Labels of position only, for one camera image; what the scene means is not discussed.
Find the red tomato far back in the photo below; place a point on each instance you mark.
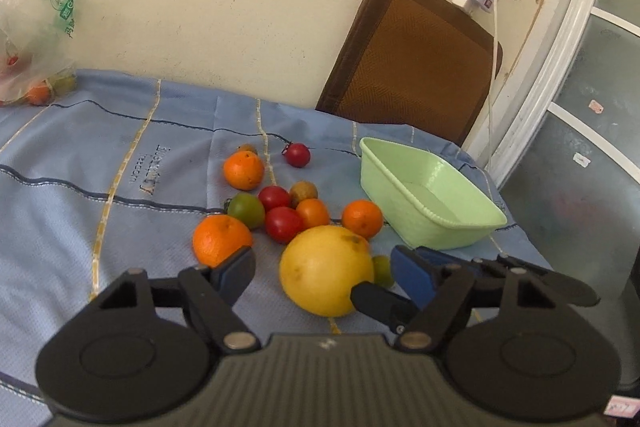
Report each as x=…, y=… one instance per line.
x=296, y=155

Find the small orange tomato middle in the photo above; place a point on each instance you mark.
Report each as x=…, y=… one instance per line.
x=313, y=213

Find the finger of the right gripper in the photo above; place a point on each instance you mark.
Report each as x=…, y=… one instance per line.
x=572, y=290
x=383, y=306

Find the light green plastic basket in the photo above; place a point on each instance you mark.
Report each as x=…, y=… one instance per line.
x=426, y=200

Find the red tomato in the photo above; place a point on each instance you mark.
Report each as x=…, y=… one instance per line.
x=296, y=155
x=274, y=196
x=282, y=224

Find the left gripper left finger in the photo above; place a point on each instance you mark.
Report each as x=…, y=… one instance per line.
x=209, y=295

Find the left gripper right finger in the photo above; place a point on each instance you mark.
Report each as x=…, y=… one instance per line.
x=441, y=288

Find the orange tangerine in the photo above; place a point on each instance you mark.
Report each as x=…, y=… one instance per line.
x=217, y=237
x=243, y=170
x=363, y=218

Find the clear plastic bag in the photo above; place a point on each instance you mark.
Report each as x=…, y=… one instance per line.
x=34, y=39

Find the brown woven chair mat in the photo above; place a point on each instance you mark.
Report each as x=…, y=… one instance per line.
x=420, y=62

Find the large yellow grapefruit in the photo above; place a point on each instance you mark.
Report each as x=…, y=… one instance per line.
x=319, y=268

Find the small brown fruit back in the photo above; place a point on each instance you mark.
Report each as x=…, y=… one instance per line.
x=247, y=148

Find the red tomato back middle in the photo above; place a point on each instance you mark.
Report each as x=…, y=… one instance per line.
x=274, y=196

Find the red tomato front middle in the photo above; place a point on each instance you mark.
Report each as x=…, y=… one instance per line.
x=282, y=224

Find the blue tablecloth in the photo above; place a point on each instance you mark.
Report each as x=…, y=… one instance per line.
x=117, y=175

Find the white framed glass door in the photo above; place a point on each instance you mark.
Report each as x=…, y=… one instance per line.
x=568, y=167

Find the brown kiwi fruit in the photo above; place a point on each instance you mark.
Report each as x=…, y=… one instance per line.
x=301, y=191

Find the orange fruit in bag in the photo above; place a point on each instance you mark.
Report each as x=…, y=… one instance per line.
x=39, y=95

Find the green tomato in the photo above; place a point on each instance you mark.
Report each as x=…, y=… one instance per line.
x=247, y=208
x=382, y=273

